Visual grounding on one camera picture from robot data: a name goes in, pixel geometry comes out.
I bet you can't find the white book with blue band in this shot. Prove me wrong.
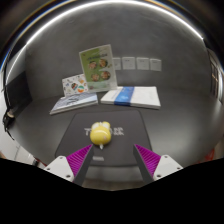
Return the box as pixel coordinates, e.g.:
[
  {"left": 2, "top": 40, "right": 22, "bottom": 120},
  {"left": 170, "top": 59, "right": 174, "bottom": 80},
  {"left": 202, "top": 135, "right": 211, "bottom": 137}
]
[{"left": 100, "top": 85, "right": 162, "bottom": 110}]

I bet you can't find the grey striped book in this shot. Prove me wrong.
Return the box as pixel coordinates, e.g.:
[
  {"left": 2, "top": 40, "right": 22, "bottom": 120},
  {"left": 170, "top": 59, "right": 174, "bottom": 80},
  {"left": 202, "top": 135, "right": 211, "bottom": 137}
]
[{"left": 49, "top": 91, "right": 99, "bottom": 116}]

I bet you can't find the white wall papers group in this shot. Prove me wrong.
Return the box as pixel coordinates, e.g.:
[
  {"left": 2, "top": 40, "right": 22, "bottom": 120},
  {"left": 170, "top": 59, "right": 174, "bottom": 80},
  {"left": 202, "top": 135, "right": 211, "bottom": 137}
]
[{"left": 112, "top": 56, "right": 163, "bottom": 72}]

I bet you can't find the yellow computer mouse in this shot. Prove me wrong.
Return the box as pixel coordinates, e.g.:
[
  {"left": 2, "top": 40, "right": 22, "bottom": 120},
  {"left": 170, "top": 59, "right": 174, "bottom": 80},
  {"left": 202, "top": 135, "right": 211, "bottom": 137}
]
[{"left": 89, "top": 120, "right": 113, "bottom": 150}]

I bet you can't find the black mouse pad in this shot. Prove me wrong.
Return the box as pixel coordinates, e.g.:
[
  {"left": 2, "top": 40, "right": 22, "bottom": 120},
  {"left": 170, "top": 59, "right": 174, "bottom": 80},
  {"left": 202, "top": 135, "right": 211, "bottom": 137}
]
[{"left": 54, "top": 109, "right": 153, "bottom": 168}]

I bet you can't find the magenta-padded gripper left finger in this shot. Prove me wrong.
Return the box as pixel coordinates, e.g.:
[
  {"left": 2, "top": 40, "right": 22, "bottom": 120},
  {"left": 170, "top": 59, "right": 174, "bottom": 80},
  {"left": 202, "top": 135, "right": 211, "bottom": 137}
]
[{"left": 43, "top": 143, "right": 95, "bottom": 187}]

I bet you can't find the green menu sign stand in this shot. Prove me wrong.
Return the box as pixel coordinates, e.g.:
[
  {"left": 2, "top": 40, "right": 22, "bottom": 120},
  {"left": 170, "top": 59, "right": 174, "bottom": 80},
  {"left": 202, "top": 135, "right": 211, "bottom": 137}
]
[{"left": 78, "top": 44, "right": 118, "bottom": 94}]

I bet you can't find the white sticker sheet card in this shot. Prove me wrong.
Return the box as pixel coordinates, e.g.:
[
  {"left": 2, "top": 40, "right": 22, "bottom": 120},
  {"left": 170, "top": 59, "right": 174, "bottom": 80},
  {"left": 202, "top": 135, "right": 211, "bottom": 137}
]
[{"left": 61, "top": 73, "right": 89, "bottom": 98}]

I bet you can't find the black panel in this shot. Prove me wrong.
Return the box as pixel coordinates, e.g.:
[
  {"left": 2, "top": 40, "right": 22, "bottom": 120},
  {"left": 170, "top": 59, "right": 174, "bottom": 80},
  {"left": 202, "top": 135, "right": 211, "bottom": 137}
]
[{"left": 4, "top": 71, "right": 34, "bottom": 109}]

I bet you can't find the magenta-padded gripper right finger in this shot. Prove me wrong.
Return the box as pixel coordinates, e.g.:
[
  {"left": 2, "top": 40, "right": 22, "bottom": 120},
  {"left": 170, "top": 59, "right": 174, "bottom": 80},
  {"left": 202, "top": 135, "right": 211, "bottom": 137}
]
[{"left": 132, "top": 143, "right": 185, "bottom": 185}]

